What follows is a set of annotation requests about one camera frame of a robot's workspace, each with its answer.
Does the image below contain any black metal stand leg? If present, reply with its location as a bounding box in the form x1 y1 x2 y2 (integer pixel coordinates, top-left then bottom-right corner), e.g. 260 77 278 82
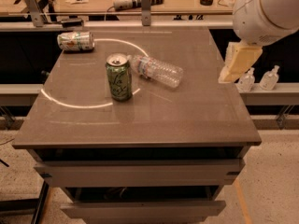
0 182 50 224

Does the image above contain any upper cabinet drawer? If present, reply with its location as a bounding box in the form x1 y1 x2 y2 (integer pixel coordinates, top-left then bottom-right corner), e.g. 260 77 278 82
36 159 245 188

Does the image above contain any green upright soda can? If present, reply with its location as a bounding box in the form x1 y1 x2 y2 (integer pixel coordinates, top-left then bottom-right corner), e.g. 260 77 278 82
106 53 132 102

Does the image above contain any sanitizer pump bottle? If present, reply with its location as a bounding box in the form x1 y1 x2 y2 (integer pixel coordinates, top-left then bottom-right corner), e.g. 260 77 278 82
259 65 279 91
237 67 255 92

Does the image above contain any grey drawer cabinet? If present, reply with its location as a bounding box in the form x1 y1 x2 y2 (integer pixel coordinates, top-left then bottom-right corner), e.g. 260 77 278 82
11 26 263 224

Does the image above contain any metal bracket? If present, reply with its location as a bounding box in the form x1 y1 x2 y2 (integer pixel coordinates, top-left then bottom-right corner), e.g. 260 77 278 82
141 0 151 26
23 0 45 27

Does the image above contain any middle metal bracket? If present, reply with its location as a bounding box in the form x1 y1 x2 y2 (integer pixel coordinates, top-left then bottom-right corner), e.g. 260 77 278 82
141 0 151 26

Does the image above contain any right sanitizer pump bottle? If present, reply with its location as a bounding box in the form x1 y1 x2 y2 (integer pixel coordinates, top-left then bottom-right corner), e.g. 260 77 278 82
259 65 279 91

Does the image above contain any left sanitizer pump bottle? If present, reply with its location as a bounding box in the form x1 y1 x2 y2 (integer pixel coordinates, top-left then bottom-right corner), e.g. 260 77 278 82
237 67 255 92

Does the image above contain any cabinet drawer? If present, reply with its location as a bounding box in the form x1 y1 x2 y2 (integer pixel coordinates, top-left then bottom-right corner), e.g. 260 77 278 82
36 159 245 188
61 200 226 224

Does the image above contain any clear plastic water bottle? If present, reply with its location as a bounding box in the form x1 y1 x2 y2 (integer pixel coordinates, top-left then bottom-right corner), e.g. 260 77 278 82
129 55 183 88

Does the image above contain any left metal bracket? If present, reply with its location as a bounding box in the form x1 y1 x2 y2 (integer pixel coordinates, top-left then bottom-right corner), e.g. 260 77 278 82
23 0 45 27

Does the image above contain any white lying soda can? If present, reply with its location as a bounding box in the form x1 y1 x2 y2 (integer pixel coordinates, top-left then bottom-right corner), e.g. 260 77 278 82
57 32 94 51

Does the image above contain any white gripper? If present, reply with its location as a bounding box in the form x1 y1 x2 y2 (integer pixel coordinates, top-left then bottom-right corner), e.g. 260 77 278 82
218 0 299 83

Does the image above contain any lower cabinet drawer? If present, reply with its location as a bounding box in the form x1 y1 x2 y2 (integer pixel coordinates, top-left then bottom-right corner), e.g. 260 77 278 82
61 200 226 224

